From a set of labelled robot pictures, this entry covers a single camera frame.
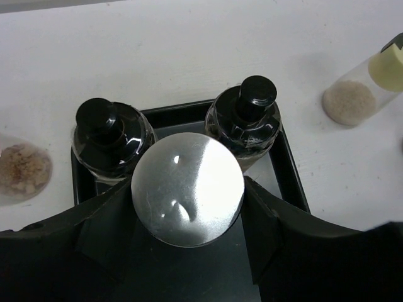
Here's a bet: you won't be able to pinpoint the yellow-lid spice bottle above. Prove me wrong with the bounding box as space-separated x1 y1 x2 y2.
322 33 402 126

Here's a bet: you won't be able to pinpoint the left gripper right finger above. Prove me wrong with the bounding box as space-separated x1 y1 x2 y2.
241 177 402 301

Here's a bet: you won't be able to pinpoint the black-cap bottle white powder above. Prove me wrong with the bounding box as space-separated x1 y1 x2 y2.
71 98 158 186

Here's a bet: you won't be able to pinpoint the black-cap bottle brown spice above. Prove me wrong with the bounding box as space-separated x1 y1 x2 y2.
204 75 282 172

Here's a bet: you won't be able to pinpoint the pink-lid spice bottle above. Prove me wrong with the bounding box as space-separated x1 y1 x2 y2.
1 133 53 206

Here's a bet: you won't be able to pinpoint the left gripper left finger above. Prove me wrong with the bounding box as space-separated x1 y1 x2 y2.
1 181 137 301

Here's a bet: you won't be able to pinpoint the silver-lid jar white beads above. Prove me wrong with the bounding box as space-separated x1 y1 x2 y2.
131 132 244 248

